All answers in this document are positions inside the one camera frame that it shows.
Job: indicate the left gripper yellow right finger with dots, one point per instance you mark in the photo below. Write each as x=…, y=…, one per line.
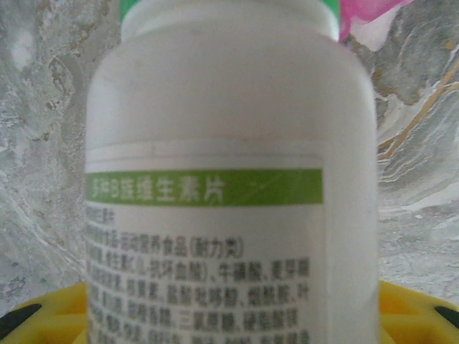
x=412, y=319

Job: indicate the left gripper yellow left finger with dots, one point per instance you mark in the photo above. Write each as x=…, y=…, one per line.
x=50, y=319

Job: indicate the white bottle with green cap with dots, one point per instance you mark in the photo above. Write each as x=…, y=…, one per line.
x=229, y=125

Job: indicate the pink and clear pill organizer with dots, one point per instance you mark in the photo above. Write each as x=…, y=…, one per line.
x=358, y=14

